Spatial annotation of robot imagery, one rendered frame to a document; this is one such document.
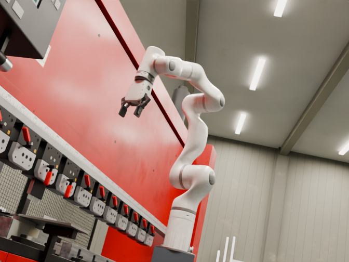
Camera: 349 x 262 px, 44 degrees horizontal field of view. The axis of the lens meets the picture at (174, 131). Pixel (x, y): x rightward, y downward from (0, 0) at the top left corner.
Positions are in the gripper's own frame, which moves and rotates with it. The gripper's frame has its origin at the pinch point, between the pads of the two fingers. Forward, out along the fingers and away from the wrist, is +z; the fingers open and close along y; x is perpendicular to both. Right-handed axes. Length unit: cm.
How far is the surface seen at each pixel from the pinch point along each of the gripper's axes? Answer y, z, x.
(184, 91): 143, -120, -162
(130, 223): 89, 25, -109
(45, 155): 43.4, 22.8, 1.0
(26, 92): 35.1, 5.5, 27.2
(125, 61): 71, -59, -37
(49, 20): -41, 12, 66
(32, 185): 46, 37, -2
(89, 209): 67, 32, -54
